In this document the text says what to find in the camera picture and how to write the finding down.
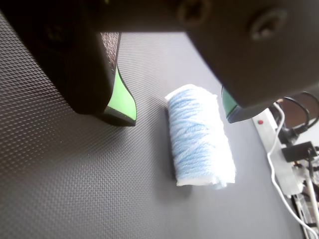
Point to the small black box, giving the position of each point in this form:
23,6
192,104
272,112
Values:
297,150

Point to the white tube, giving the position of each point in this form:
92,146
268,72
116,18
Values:
312,196

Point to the dark grey textured mat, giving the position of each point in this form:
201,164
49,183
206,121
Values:
74,174

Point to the grey power strip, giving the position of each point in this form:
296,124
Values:
263,132

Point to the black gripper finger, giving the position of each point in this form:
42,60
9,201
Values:
74,74
261,69

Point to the light blue yarn-wrapped block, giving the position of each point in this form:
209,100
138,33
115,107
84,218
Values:
197,139

